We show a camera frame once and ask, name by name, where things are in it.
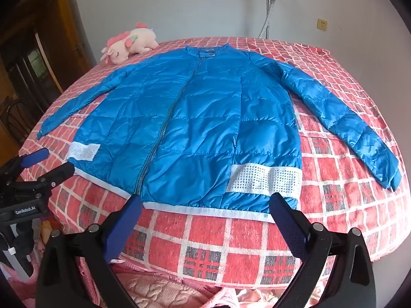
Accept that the garment steamer pole with hose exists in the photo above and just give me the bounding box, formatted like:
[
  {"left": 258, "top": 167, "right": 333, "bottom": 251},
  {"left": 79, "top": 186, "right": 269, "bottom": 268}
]
[{"left": 257, "top": 0, "right": 280, "bottom": 39}]

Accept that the pink knit cloth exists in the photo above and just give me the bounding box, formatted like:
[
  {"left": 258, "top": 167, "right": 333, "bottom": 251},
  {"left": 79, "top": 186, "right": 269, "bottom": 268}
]
[{"left": 74, "top": 257, "right": 225, "bottom": 308}]

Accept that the red plaid bed blanket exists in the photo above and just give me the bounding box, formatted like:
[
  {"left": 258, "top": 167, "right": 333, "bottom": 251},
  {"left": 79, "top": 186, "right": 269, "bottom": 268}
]
[{"left": 17, "top": 37, "right": 411, "bottom": 287}]

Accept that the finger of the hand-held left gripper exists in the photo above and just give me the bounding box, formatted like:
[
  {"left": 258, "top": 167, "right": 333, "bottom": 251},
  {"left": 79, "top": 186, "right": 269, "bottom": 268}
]
[
  {"left": 6, "top": 148, "right": 50, "bottom": 175},
  {"left": 27, "top": 162, "right": 75, "bottom": 196}
]

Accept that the dark metal chair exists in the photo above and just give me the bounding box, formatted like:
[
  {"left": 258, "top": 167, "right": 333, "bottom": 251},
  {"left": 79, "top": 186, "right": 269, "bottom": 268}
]
[{"left": 0, "top": 99, "right": 31, "bottom": 145}]

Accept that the pink unicorn plush toy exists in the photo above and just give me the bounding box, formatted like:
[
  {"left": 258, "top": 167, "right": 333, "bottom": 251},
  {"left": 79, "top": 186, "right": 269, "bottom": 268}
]
[{"left": 100, "top": 22, "right": 159, "bottom": 64}]

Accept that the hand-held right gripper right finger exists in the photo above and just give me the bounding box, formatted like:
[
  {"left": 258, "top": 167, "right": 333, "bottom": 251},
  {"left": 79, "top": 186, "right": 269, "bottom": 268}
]
[{"left": 269, "top": 193, "right": 377, "bottom": 308}]

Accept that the blue puffer jacket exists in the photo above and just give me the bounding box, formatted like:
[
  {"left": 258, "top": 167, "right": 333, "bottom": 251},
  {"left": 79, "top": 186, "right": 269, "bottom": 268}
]
[{"left": 37, "top": 43, "right": 402, "bottom": 222}]

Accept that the pink clothes pile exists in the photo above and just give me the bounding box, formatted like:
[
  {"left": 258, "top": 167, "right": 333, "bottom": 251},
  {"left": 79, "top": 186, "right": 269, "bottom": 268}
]
[{"left": 218, "top": 287, "right": 322, "bottom": 308}]

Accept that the brown wooden door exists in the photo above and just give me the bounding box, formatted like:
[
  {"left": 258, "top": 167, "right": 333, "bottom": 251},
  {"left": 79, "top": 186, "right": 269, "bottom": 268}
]
[{"left": 0, "top": 0, "right": 82, "bottom": 155}]

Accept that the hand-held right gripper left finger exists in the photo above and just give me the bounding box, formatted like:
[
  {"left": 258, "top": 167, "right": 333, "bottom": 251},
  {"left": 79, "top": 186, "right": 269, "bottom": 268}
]
[{"left": 36, "top": 195, "right": 143, "bottom": 308}]

